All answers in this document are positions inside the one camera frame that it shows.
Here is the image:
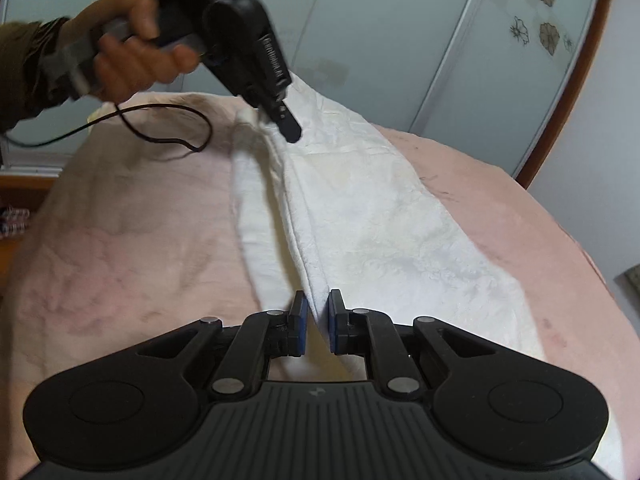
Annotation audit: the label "person's left forearm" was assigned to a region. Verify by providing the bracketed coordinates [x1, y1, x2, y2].
[0, 16, 92, 134]

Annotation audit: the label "brown wooden wardrobe frame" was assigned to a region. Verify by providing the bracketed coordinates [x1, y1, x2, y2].
[515, 0, 621, 191]

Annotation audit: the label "plain frosted wardrobe door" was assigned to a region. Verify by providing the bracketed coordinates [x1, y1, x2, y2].
[0, 0, 493, 171]

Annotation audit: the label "white pants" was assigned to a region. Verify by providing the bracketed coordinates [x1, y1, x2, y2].
[231, 67, 548, 385]

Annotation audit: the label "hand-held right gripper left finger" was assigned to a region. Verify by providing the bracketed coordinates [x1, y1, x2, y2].
[135, 290, 308, 403]

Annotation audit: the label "person's left hand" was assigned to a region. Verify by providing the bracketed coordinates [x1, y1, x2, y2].
[80, 0, 202, 104]

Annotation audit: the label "pink blanket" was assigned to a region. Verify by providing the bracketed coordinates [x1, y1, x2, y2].
[0, 91, 626, 480]

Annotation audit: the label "checked cloth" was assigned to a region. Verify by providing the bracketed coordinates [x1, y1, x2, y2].
[0, 204, 32, 242]

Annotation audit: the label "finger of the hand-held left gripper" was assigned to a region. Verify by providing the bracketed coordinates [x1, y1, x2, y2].
[259, 94, 303, 144]

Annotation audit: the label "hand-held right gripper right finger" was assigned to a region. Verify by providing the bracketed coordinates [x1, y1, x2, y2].
[326, 289, 493, 402]

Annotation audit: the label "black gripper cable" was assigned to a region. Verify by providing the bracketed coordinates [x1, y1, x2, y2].
[2, 102, 213, 154]

